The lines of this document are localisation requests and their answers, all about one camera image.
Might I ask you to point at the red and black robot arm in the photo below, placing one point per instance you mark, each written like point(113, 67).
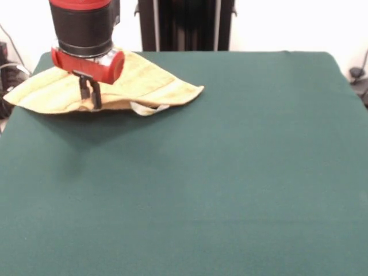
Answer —
point(83, 26)

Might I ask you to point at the orange terry towel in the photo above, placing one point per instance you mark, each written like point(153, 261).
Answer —
point(143, 83)

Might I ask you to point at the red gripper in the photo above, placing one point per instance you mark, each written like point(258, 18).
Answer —
point(86, 66)

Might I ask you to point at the black electronic box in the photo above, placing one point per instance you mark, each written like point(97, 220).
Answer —
point(3, 51)

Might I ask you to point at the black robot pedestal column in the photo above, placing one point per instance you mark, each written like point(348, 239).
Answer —
point(187, 26)

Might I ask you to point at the dark green table cloth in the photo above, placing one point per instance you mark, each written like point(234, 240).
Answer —
point(201, 187)

